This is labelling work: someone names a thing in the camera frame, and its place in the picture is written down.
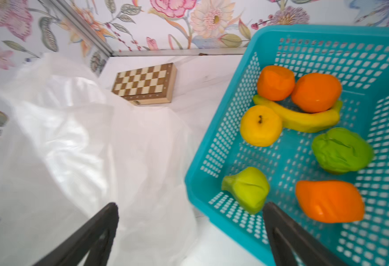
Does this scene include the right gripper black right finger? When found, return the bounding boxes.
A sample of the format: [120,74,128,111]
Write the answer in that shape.
[263,202,346,266]

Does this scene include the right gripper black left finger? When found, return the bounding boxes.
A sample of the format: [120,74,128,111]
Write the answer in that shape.
[35,202,119,266]

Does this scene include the orange fruit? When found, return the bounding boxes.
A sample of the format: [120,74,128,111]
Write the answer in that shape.
[291,73,342,113]
[295,180,366,223]
[257,65,295,102]

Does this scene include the yellow green pear fruit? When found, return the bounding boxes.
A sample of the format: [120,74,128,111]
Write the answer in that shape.
[222,167,271,215]

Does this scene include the white plastic bag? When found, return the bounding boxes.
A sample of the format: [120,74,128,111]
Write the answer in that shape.
[0,54,197,266]

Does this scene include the yellow apple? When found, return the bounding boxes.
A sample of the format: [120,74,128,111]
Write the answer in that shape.
[240,105,283,147]

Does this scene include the yellow banana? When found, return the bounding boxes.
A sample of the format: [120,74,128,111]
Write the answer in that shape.
[253,95,343,133]

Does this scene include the wooden chessboard box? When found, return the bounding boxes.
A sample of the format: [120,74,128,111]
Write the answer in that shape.
[111,63,177,105]

